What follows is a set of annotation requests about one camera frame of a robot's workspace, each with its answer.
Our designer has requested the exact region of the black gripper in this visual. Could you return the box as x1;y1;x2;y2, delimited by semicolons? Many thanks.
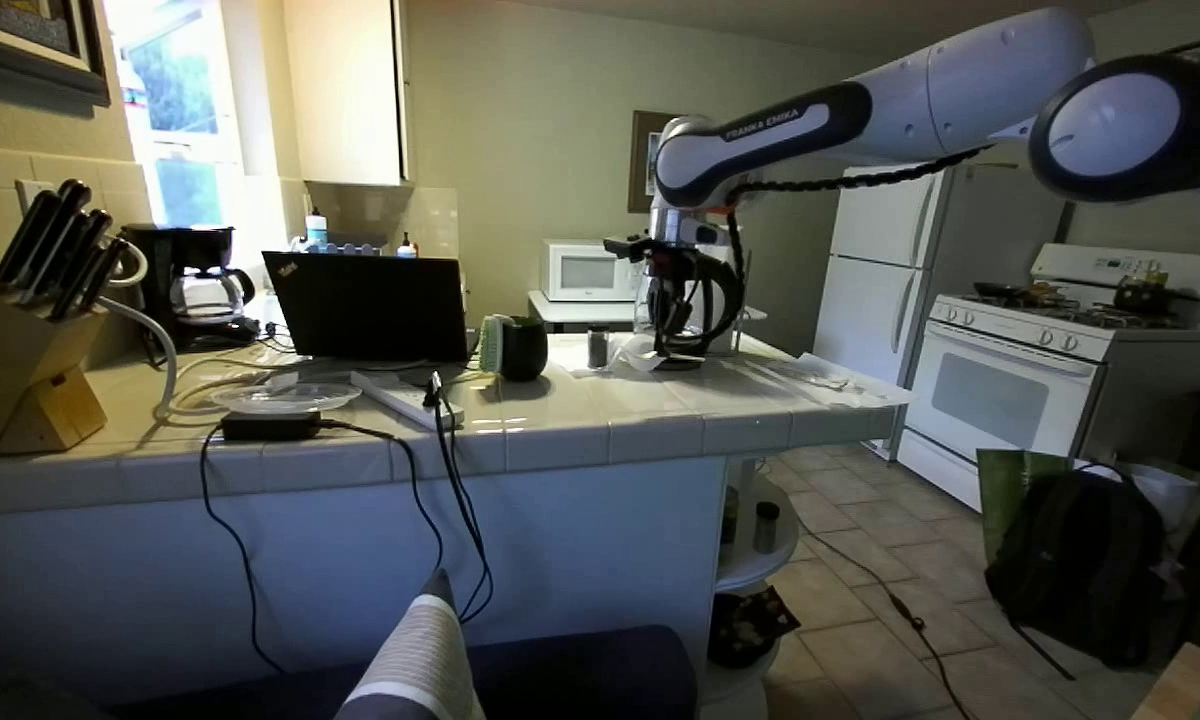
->
599;232;717;358

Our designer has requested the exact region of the white napkin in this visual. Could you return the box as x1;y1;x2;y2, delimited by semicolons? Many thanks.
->
610;334;654;379

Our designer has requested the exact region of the white microwave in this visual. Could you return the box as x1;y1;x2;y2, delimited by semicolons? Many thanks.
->
540;236;653;307

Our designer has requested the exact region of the dark mug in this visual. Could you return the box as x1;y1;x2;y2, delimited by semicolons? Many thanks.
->
496;312;552;388

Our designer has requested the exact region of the green cup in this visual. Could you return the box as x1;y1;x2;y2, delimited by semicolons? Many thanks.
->
477;312;506;379

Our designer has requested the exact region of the white refrigerator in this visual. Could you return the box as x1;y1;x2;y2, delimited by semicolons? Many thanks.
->
811;161;959;397

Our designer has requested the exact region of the small dark bottle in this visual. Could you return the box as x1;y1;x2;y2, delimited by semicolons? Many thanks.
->
752;498;783;559

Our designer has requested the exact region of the white kitchen counter island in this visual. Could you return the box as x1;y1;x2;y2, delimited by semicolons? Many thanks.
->
0;334;913;713

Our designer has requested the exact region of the white round corner shelf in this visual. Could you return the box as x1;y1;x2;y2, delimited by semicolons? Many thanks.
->
695;455;807;720

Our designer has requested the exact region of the black crumpled bag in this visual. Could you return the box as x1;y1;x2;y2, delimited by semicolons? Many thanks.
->
702;584;805;671

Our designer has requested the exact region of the black laptop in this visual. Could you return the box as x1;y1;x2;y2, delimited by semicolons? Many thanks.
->
258;248;477;406

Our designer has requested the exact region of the white stove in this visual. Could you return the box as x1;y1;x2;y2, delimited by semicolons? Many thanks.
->
893;242;1200;520

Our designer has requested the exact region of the dark blue sofa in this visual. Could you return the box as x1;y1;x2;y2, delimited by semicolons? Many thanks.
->
0;625;702;720

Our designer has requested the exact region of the blue capped bottle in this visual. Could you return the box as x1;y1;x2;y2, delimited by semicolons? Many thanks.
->
298;208;337;257

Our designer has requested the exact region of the green bag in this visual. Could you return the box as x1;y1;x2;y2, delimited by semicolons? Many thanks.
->
971;444;1081;565

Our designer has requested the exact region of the black power adapter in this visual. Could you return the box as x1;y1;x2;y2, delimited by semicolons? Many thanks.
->
217;407;327;448

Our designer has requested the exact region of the black backpack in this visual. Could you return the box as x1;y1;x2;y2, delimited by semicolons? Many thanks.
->
978;464;1173;671

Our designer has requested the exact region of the dark stove pot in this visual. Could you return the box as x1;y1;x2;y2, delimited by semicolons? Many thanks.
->
1106;264;1178;325

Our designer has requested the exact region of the black coffee maker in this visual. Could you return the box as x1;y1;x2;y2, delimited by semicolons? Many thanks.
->
121;221;262;358

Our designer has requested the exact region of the white bag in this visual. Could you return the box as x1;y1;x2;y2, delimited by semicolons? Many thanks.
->
1075;455;1200;554

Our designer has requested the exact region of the bright window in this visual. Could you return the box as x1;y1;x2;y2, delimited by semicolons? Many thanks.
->
96;0;252;232

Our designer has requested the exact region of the wooden board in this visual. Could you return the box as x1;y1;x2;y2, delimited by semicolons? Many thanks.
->
1133;642;1200;720

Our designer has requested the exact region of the wooden knife block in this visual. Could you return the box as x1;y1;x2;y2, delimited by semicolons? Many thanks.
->
0;286;112;464

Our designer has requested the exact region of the dark framed painting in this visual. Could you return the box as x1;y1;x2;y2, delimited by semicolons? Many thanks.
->
0;0;112;113

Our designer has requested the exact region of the framed wall picture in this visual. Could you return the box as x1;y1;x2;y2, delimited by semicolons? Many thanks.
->
622;108;672;221

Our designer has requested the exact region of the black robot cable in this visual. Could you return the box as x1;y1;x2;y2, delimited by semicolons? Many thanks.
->
717;140;999;272

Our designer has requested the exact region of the black laptop cable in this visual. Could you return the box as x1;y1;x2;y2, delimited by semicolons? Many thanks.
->
414;369;501;627

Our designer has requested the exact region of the black floor cable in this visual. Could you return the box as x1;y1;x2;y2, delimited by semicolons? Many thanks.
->
790;515;976;720

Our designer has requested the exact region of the white wall cabinet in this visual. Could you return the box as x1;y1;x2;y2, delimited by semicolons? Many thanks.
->
277;0;411;193

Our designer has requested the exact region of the black adapter cable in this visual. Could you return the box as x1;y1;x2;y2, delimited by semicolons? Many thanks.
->
197;413;450;679

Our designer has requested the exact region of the white cable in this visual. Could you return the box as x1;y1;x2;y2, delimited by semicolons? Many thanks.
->
91;236;184;428

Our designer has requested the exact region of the black handled knife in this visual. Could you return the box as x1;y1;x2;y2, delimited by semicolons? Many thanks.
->
12;177;96;305
32;208;115;322
54;236;133;325
0;189;65;292

